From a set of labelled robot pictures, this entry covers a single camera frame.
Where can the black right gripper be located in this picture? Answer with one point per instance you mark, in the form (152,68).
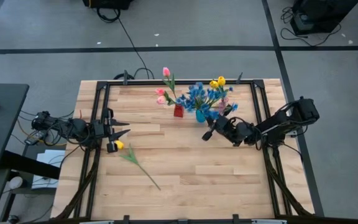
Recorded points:
(232,130)

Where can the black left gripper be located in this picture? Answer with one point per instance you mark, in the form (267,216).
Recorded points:
(102,129)

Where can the blue artificial flower bunch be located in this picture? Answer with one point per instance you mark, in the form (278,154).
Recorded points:
(213,115)
(194,93)

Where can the yellow artificial tulip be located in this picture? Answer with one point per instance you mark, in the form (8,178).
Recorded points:
(221,81)
(119,144)
(213,84)

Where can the pink artificial tulip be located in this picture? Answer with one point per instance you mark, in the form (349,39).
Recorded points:
(161,100)
(166,71)
(159,91)

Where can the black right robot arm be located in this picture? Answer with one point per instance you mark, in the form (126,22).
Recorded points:
(278,123)

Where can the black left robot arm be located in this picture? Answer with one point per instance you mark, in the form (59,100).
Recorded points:
(73,127)

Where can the purple glass vase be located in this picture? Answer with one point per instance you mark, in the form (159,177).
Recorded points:
(223,105)

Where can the teal glass vase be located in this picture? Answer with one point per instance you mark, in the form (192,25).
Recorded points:
(200,116)

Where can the red glass vase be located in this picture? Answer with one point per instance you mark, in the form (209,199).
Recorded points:
(179,111)

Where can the white paper sheets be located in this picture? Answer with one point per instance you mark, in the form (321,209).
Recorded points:
(50,158)

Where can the black desk leg bar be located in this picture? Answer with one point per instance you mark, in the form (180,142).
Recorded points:
(26,163)

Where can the white round object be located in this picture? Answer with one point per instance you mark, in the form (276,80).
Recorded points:
(15,182)

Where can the grey side desk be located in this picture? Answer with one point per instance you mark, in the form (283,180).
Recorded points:
(2,124)

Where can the black stand base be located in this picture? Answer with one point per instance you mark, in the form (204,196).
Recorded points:
(107,3)

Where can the black equipment box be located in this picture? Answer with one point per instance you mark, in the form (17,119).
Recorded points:
(322,12)

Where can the black aluminium table frame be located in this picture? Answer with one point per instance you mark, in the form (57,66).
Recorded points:
(135,82)

